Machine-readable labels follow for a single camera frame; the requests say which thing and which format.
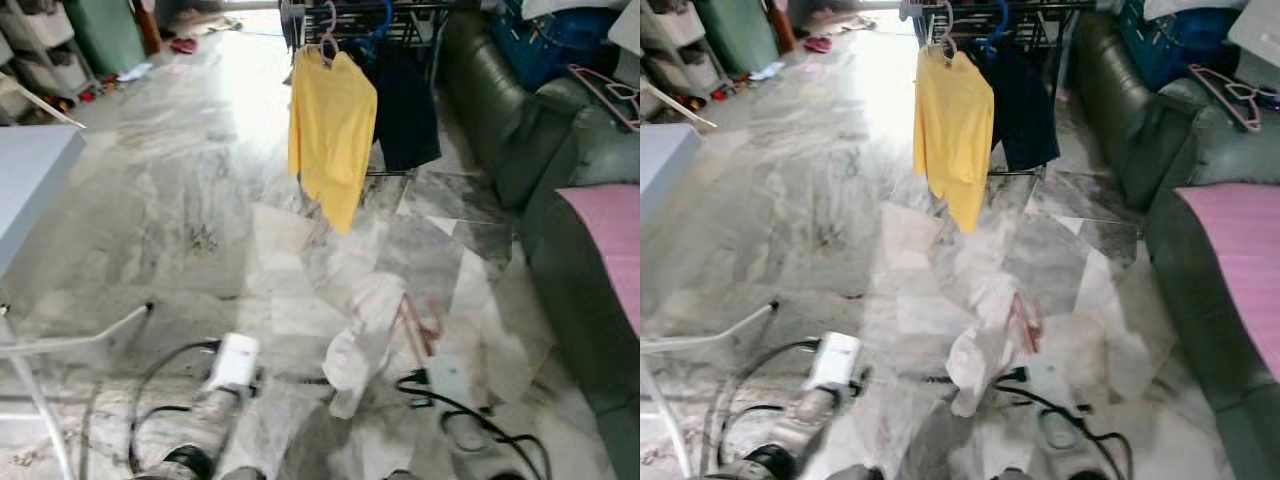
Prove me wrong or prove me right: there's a thin white garment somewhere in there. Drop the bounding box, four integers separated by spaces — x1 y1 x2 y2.
322 270 406 419
945 265 1021 416

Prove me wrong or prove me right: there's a pink plastic clothes hanger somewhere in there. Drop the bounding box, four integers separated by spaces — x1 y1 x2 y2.
300 0 341 66
925 0 961 61
1188 63 1266 133
567 63 641 131
1005 290 1046 356
398 293 446 359

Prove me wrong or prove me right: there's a blue plastic clothes hanger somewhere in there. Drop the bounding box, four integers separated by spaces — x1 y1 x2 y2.
985 0 1013 46
365 0 396 46

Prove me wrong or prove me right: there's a leather sofa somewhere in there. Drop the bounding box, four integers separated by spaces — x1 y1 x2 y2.
1075 10 1280 480
440 10 641 480

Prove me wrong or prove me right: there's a pink blanket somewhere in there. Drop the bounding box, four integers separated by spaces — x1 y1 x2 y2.
1177 183 1280 381
557 183 641 336

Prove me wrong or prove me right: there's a yellow shirt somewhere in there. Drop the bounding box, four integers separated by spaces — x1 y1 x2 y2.
287 45 379 236
912 45 996 234

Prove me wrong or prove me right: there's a navy garment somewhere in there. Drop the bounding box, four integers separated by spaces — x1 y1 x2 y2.
360 40 443 173
985 40 1061 171

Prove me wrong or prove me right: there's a pale blue folding table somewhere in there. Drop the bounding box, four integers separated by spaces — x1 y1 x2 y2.
640 122 781 480
0 125 156 480

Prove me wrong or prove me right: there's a beige plastic high chair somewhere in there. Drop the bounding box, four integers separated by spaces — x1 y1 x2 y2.
640 80 719 129
0 75 86 129

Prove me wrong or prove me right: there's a green cabinet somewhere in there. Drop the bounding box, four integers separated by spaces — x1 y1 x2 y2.
62 0 149 76
693 0 781 73

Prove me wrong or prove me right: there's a blue fabric item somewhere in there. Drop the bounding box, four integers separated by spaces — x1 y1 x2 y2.
1120 0 1241 91
490 0 621 91

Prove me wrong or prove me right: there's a grey trolley with white baskets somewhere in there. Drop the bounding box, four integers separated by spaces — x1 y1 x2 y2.
0 0 96 106
640 0 721 106

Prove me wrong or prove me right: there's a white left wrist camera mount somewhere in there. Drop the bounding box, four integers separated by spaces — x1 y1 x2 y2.
805 332 863 393
205 333 259 393

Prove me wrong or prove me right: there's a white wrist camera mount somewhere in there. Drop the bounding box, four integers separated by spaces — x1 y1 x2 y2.
425 355 476 416
205 333 259 393
805 332 863 393
1020 360 1071 411

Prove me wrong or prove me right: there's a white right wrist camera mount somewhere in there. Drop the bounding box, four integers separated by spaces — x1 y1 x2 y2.
1020 360 1071 411
425 355 476 416

